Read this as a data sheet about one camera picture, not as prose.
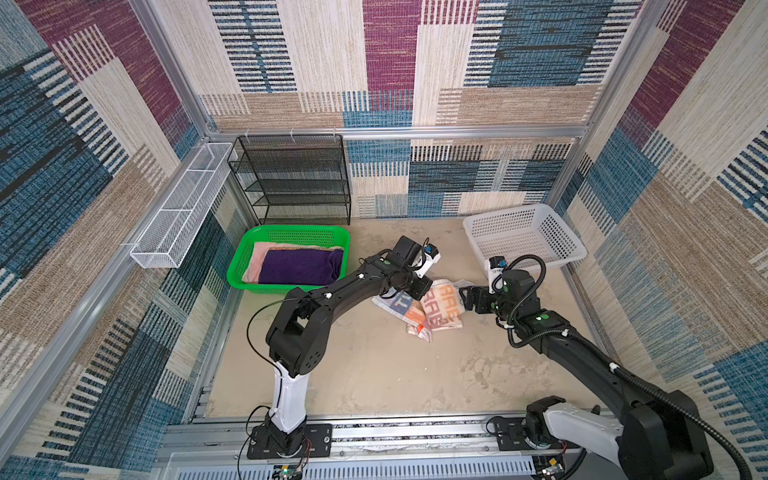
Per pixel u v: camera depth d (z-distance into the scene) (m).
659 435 0.40
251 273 1.02
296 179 1.08
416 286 0.80
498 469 0.70
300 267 1.01
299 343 0.50
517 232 1.15
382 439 0.75
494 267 0.75
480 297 0.75
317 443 0.73
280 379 0.55
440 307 0.91
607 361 0.48
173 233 0.72
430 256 0.80
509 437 0.73
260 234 1.06
